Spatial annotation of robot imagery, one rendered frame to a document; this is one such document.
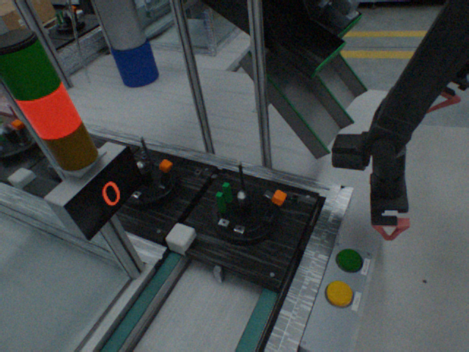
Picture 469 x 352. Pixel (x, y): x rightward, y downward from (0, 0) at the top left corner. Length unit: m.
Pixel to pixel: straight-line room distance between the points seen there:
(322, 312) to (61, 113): 0.48
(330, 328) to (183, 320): 0.26
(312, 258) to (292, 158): 0.41
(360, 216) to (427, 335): 0.28
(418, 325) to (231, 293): 0.35
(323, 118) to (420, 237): 0.34
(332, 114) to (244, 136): 0.33
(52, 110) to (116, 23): 1.03
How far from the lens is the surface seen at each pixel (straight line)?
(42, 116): 0.43
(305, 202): 0.74
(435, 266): 0.83
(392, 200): 0.73
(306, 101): 0.85
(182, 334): 0.68
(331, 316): 0.62
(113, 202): 0.51
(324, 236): 0.71
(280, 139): 1.07
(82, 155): 0.46
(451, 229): 0.90
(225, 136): 1.11
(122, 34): 1.44
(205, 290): 0.70
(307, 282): 0.65
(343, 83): 1.01
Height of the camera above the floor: 1.52
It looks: 44 degrees down
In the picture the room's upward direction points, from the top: 10 degrees counter-clockwise
